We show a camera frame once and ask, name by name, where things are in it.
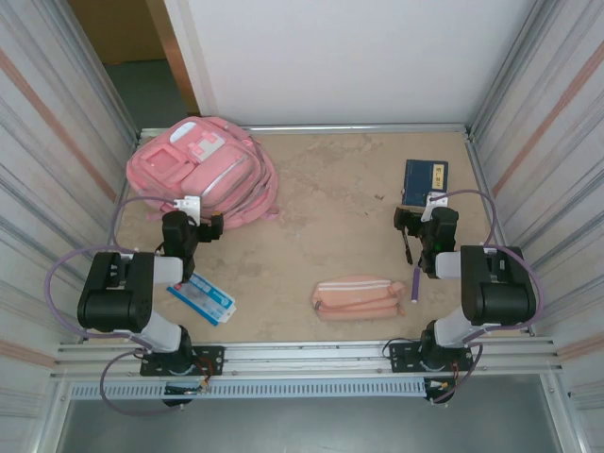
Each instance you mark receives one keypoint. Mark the long aluminium mounting rail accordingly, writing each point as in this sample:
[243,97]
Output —
[307,356]

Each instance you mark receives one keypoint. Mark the pink backpack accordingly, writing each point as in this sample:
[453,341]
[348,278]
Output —
[203,165]

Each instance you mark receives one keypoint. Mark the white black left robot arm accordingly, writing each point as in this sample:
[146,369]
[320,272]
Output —
[113,302]

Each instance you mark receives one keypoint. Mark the black pen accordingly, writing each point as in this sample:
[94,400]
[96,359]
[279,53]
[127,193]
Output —
[407,247]

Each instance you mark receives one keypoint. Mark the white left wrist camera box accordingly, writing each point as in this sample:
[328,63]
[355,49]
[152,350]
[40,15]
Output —
[189,204]

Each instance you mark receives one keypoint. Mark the thin aluminium table edge rail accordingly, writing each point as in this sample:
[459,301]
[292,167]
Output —
[354,127]

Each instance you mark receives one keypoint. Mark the aluminium side rail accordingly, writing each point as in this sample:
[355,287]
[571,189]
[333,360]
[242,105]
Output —
[137,144]

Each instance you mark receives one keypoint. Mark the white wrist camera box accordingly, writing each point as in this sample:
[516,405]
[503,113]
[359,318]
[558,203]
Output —
[431,207]
[189,204]

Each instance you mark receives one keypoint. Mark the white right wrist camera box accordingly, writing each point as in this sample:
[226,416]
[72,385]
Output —
[431,207]

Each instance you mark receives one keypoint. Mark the dark blue book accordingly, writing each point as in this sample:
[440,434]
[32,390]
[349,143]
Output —
[424,181]

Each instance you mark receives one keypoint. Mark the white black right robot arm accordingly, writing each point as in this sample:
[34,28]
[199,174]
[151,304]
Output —
[500,292]

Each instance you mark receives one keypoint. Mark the peach striped pencil case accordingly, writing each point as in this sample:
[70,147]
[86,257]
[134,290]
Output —
[354,302]

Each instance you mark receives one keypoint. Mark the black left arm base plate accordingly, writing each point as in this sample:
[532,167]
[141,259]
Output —
[213,361]

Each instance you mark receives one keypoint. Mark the brown wooden door jamb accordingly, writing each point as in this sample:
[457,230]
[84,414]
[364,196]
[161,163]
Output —
[169,42]

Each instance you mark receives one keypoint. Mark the purple pen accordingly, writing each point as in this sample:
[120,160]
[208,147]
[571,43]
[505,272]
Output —
[415,285]

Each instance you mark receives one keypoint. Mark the blue white packet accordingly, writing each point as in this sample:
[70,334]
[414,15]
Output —
[203,299]

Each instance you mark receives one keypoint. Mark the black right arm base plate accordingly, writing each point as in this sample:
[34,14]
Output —
[401,358]

